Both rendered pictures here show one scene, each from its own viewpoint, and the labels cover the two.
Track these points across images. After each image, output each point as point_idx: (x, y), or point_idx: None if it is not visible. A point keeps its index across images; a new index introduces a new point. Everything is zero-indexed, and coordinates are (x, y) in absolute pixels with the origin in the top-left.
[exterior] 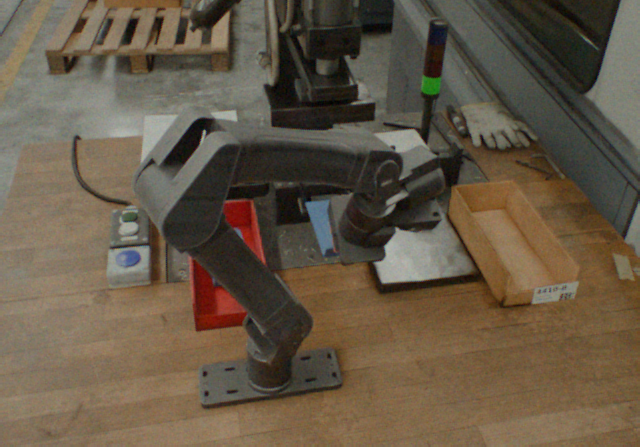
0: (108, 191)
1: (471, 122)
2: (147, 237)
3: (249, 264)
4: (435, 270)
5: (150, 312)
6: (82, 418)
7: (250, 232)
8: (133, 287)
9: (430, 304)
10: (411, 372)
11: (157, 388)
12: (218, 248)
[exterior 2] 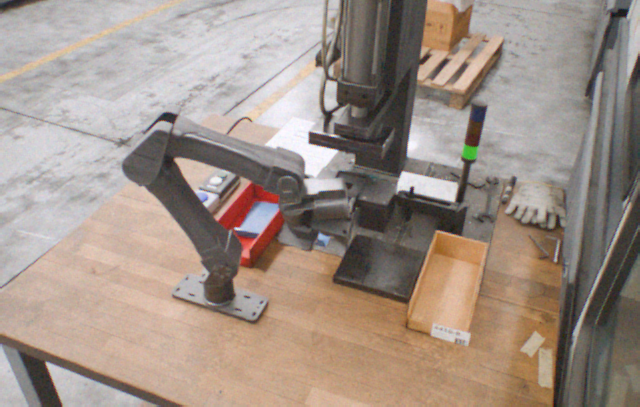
0: None
1: (519, 194)
2: (221, 190)
3: (189, 211)
4: (378, 282)
5: None
6: (114, 272)
7: None
8: None
9: (358, 303)
10: (303, 336)
11: (159, 275)
12: (165, 192)
